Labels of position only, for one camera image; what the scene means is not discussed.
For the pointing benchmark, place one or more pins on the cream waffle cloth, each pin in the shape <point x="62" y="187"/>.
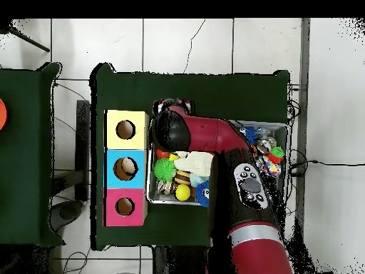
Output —
<point x="196" y="164"/>

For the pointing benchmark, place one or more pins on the grey round base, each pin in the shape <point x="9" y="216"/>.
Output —
<point x="67" y="212"/>

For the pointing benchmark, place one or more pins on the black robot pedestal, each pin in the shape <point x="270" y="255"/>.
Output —
<point x="182" y="261"/>

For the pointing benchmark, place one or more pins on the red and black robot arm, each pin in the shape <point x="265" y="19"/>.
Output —
<point x="208" y="134"/>

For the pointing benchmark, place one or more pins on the black panel stand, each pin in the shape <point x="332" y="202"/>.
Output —
<point x="82" y="142"/>

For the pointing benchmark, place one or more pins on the orange disc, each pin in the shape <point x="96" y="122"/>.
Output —
<point x="2" y="114"/>

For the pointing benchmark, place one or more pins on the wooden box with three holes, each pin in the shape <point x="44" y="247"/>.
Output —
<point x="134" y="120"/>

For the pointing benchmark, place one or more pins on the red ball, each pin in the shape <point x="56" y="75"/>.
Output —
<point x="163" y="154"/>

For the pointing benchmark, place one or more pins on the black tripod leg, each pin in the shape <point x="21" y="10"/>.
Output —
<point x="30" y="39"/>

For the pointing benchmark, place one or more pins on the yellow tennis ball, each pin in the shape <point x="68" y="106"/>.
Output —
<point x="182" y="192"/>

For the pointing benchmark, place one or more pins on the large blue fuzzy eyed ball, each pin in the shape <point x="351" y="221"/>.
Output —
<point x="203" y="194"/>

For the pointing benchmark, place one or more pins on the green spiky puffer ball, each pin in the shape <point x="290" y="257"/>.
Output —
<point x="164" y="169"/>

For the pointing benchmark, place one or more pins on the small blue fuzzy eyed ball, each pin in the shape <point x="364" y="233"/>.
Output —
<point x="251" y="134"/>

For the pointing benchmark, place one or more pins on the dark green table cloth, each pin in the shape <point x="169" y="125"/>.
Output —
<point x="199" y="91"/>
<point x="22" y="171"/>

